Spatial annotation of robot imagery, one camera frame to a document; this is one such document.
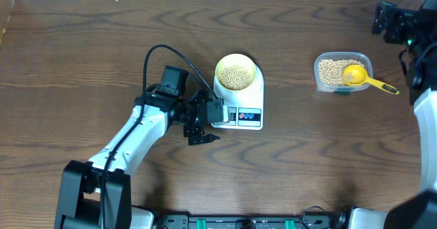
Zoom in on yellow measuring scoop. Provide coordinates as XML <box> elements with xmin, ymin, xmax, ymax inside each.
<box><xmin>343</xmin><ymin>64</ymin><xmax>399</xmax><ymax>95</ymax></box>

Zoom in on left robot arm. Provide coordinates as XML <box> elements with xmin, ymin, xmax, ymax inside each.
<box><xmin>54</xmin><ymin>84</ymin><xmax>229</xmax><ymax>228</ymax></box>

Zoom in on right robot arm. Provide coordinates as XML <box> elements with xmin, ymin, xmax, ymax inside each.
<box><xmin>346</xmin><ymin>0</ymin><xmax>436</xmax><ymax>229</ymax></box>

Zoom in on soybeans in yellow bowl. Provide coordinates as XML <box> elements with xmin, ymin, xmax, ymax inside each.
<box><xmin>218</xmin><ymin>65</ymin><xmax>253</xmax><ymax>91</ymax></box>

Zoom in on white digital kitchen scale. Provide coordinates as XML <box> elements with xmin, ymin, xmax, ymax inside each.
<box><xmin>211</xmin><ymin>65</ymin><xmax>264</xmax><ymax>130</ymax></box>

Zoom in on yellow plastic bowl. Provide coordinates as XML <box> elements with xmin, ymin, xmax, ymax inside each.
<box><xmin>215</xmin><ymin>53</ymin><xmax>257</xmax><ymax>85</ymax></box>

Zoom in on clear plastic container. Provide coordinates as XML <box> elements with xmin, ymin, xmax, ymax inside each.
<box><xmin>314</xmin><ymin>51</ymin><xmax>373</xmax><ymax>93</ymax></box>

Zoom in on soybeans in container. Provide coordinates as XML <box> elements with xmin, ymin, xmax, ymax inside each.
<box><xmin>318</xmin><ymin>59</ymin><xmax>364</xmax><ymax>86</ymax></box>

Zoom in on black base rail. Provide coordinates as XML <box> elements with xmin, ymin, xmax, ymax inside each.
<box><xmin>151</xmin><ymin>212</ymin><xmax>348</xmax><ymax>229</ymax></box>

